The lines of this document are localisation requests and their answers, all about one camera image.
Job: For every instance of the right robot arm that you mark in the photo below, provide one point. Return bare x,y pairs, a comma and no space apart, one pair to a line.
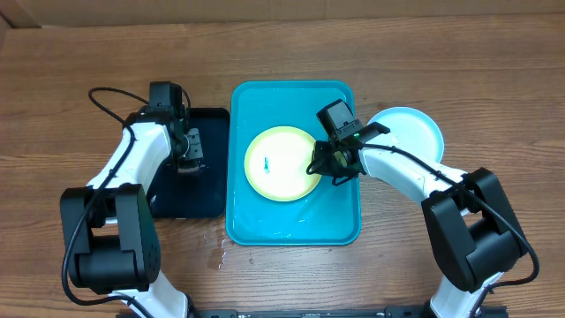
472,228

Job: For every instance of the light blue plate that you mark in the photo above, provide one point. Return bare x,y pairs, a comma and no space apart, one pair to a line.
417,132

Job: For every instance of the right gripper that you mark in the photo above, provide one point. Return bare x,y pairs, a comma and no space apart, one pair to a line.
324,166

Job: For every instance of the teal plastic serving tray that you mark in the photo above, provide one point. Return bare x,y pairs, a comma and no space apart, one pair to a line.
329,215

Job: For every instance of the green and tan sponge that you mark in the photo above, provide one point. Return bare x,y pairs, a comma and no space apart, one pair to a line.
189,166

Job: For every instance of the black plastic tray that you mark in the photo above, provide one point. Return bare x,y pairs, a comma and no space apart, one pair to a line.
201,194

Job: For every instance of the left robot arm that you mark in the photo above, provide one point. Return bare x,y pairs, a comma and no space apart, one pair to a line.
112,251

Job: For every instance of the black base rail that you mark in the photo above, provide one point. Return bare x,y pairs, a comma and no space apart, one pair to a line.
387,312

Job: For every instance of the yellow-green plate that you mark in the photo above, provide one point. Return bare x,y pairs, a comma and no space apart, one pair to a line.
275,164

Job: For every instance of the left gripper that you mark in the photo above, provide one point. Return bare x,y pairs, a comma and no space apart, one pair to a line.
196,148

